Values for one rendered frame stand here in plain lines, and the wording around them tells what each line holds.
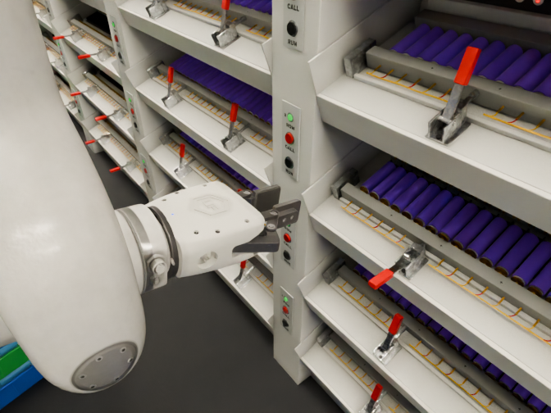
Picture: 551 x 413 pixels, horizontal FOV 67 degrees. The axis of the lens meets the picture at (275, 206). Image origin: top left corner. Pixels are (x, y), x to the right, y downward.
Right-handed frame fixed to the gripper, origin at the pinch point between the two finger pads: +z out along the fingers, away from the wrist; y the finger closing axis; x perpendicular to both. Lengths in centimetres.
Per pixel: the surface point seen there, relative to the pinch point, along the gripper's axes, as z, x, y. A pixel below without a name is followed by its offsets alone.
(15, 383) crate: -29, 64, 45
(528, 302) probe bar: 17.3, 3.7, -25.3
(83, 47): 16, 8, 122
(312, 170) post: 12.7, 0.7, 6.5
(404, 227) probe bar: 17.3, 3.8, -8.2
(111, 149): 23, 47, 123
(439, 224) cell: 20.6, 2.4, -11.2
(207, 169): 24, 24, 53
